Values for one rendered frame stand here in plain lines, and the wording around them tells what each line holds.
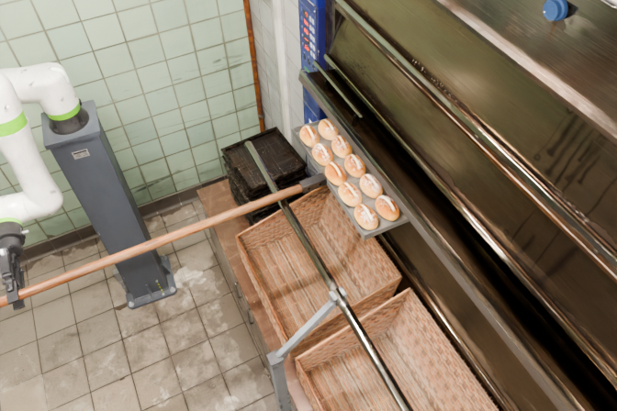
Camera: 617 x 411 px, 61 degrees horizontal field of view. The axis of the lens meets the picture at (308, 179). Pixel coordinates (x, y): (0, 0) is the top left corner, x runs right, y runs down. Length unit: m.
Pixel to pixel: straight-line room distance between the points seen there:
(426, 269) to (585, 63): 1.00
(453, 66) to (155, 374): 2.12
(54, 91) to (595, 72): 1.69
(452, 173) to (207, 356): 1.77
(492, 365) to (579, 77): 0.98
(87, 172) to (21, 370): 1.22
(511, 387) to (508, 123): 0.84
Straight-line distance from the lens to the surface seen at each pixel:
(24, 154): 1.83
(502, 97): 1.22
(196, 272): 3.08
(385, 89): 1.64
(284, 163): 2.28
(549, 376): 1.27
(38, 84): 2.08
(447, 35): 1.34
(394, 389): 1.47
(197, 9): 2.67
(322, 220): 2.41
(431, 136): 1.49
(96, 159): 2.27
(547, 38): 1.11
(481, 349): 1.77
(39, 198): 1.94
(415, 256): 1.88
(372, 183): 1.75
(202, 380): 2.79
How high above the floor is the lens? 2.54
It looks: 48 degrees down
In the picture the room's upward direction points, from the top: 3 degrees counter-clockwise
